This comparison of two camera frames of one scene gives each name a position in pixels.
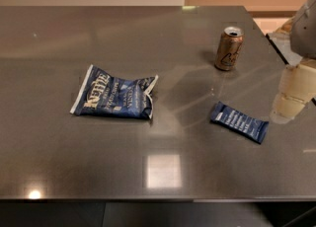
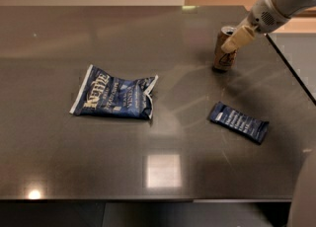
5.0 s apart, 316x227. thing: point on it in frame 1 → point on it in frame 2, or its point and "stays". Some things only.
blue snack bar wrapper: (244, 124) stays
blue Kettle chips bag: (106, 95) stays
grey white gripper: (304, 35) → (262, 17)
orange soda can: (230, 44) stays
